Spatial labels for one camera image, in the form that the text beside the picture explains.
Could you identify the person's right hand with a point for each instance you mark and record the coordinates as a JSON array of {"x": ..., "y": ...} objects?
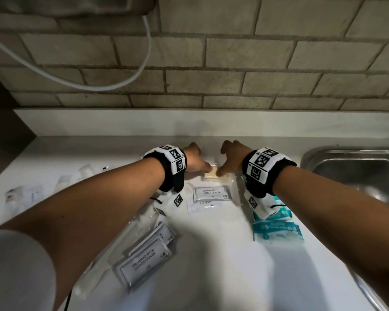
[{"x": 235, "y": 158}]

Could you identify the person's left hand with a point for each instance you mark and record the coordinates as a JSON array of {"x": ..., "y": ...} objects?
[{"x": 193, "y": 160}]

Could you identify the person's right thumb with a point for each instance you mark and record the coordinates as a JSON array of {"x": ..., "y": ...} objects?
[{"x": 221, "y": 170}]

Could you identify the person's left thumb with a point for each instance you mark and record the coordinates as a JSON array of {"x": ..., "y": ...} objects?
[{"x": 206, "y": 167}]

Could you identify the clear-wrapped beige soap bar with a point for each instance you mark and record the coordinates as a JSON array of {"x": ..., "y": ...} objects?
[{"x": 210, "y": 174}]

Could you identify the person's left forearm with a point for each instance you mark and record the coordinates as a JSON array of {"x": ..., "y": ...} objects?
[{"x": 94, "y": 210}]

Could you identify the person's right forearm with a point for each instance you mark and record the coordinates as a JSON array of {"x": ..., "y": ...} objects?
[{"x": 337, "y": 216}]

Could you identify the white shampoo sachet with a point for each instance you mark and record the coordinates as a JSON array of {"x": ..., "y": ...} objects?
[
  {"x": 163, "y": 234},
  {"x": 211, "y": 193},
  {"x": 146, "y": 262}
]

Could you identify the black left wristband with markers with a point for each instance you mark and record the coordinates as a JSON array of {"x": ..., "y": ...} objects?
[{"x": 170, "y": 165}]

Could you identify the black wristband with markers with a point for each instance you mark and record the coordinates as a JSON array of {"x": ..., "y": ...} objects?
[
  {"x": 170, "y": 165},
  {"x": 262, "y": 170}
]

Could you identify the clear toothpaste sachet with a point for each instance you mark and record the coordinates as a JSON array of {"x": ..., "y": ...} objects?
[{"x": 206, "y": 207}]

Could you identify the black right wristband with markers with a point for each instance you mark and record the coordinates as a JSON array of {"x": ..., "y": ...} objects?
[{"x": 262, "y": 170}]

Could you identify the teal printed packet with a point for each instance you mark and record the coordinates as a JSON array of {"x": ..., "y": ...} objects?
[
  {"x": 280, "y": 212},
  {"x": 277, "y": 231}
]

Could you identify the clear toothbrush packet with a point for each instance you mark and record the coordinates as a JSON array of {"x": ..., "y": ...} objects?
[{"x": 129, "y": 236}]

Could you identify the small clear plastic packet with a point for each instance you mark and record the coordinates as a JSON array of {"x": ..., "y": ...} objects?
[
  {"x": 87, "y": 171},
  {"x": 22, "y": 195},
  {"x": 62, "y": 182}
]

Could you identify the stainless steel sink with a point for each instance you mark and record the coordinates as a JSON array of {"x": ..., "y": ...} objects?
[{"x": 359, "y": 178}]

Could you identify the white sleeve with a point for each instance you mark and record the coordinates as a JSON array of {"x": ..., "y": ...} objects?
[{"x": 18, "y": 272}]

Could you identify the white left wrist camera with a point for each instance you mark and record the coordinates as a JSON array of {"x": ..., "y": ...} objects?
[{"x": 177, "y": 200}]

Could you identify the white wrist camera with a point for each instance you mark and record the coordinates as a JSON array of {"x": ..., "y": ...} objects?
[
  {"x": 257, "y": 204},
  {"x": 177, "y": 200}
]

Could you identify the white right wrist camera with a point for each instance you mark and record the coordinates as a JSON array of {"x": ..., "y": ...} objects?
[{"x": 257, "y": 204}]

